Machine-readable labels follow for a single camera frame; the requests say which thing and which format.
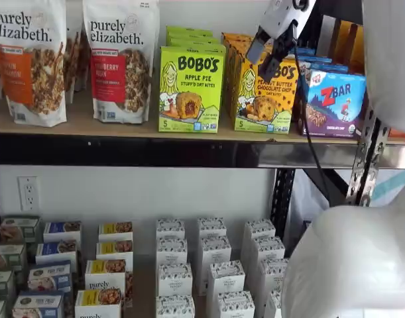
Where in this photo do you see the yellow label granola box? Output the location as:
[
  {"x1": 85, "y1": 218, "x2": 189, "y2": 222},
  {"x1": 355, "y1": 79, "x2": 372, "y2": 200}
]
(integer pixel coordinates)
[
  {"x1": 75, "y1": 288, "x2": 123, "y2": 318},
  {"x1": 98, "y1": 221, "x2": 134, "y2": 242},
  {"x1": 85, "y1": 259, "x2": 127, "y2": 295},
  {"x1": 95, "y1": 240, "x2": 134, "y2": 266}
]

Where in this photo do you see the yellow brown snack box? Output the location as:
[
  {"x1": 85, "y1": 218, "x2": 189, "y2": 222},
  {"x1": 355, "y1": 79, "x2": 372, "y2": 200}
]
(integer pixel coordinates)
[{"x1": 327, "y1": 19, "x2": 366, "y2": 76}]

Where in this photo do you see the black cable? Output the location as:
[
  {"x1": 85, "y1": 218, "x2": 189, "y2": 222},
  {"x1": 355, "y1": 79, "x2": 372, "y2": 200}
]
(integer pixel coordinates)
[{"x1": 293, "y1": 42, "x2": 334, "y2": 208}]

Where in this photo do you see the wooden shelf board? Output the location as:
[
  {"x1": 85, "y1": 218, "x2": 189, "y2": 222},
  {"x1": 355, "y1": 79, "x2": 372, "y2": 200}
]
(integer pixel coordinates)
[
  {"x1": 0, "y1": 89, "x2": 405, "y2": 146},
  {"x1": 0, "y1": 215, "x2": 289, "y2": 318}
]

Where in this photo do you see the white perforated gripper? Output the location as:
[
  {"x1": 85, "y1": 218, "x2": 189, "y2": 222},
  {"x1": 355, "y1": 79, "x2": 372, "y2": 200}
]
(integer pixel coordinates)
[{"x1": 247, "y1": 0, "x2": 318, "y2": 80}]

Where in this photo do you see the granola bag orange label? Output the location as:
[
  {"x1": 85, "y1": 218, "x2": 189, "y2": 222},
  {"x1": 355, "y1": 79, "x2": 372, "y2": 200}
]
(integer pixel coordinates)
[{"x1": 0, "y1": 0, "x2": 68, "y2": 129}]

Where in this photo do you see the black steel shelf beam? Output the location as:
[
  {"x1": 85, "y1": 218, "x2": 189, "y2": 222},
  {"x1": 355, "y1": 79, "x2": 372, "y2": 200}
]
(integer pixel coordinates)
[{"x1": 0, "y1": 131, "x2": 405, "y2": 170}]

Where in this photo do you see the granola bag red label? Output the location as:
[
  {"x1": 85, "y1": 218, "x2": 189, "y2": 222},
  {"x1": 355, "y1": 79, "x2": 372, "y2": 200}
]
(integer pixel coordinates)
[{"x1": 82, "y1": 0, "x2": 160, "y2": 125}]

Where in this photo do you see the green Bobo's apple pie box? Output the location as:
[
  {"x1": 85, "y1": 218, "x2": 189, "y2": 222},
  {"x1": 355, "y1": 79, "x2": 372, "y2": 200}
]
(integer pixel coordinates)
[
  {"x1": 158, "y1": 45, "x2": 227, "y2": 134},
  {"x1": 165, "y1": 25, "x2": 213, "y2": 35},
  {"x1": 166, "y1": 32, "x2": 220, "y2": 41},
  {"x1": 168, "y1": 38, "x2": 225, "y2": 48}
]

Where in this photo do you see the white patterned carton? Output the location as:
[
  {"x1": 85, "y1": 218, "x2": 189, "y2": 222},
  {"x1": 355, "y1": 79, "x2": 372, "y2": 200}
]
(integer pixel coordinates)
[
  {"x1": 155, "y1": 217, "x2": 186, "y2": 240},
  {"x1": 198, "y1": 217, "x2": 227, "y2": 239},
  {"x1": 199, "y1": 235, "x2": 232, "y2": 286},
  {"x1": 156, "y1": 237, "x2": 188, "y2": 266},
  {"x1": 155, "y1": 294, "x2": 196, "y2": 318},
  {"x1": 243, "y1": 219, "x2": 276, "y2": 262},
  {"x1": 207, "y1": 260, "x2": 246, "y2": 299},
  {"x1": 264, "y1": 290, "x2": 283, "y2": 318},
  {"x1": 217, "y1": 290, "x2": 255, "y2": 318},
  {"x1": 157, "y1": 263, "x2": 193, "y2": 297},
  {"x1": 251, "y1": 237, "x2": 286, "y2": 276},
  {"x1": 259, "y1": 258, "x2": 290, "y2": 299}
]

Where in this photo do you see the perforated steel upright post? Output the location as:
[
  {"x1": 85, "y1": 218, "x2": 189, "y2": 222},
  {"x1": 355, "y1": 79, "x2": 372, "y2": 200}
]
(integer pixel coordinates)
[
  {"x1": 346, "y1": 112, "x2": 387, "y2": 208},
  {"x1": 274, "y1": 168, "x2": 296, "y2": 239}
]

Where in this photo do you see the orange Bobo's oat bites box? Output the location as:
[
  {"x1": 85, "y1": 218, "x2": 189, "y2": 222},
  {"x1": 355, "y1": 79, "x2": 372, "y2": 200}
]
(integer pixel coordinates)
[
  {"x1": 225, "y1": 40, "x2": 256, "y2": 113},
  {"x1": 221, "y1": 32, "x2": 261, "y2": 103},
  {"x1": 234, "y1": 56, "x2": 299, "y2": 135},
  {"x1": 229, "y1": 48, "x2": 256, "y2": 123}
]

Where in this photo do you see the blue label granola box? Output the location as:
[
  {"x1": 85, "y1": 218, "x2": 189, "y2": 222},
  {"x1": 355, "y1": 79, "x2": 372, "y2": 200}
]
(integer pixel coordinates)
[
  {"x1": 27, "y1": 261, "x2": 73, "y2": 294},
  {"x1": 42, "y1": 221, "x2": 82, "y2": 249},
  {"x1": 12, "y1": 291, "x2": 66, "y2": 318},
  {"x1": 35, "y1": 240, "x2": 79, "y2": 269}
]

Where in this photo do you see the black diagonal rack brace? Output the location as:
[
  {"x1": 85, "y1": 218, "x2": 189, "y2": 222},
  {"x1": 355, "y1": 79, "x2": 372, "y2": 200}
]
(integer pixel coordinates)
[{"x1": 303, "y1": 168, "x2": 351, "y2": 205}]

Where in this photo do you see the white wall outlet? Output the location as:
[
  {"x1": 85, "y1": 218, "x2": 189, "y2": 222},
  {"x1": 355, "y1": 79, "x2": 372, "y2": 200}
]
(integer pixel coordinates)
[{"x1": 17, "y1": 176, "x2": 40, "y2": 212}]

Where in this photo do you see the white teal plastic sheet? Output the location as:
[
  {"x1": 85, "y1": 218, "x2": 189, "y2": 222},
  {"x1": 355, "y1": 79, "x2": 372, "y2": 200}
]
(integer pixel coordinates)
[{"x1": 377, "y1": 169, "x2": 405, "y2": 206}]

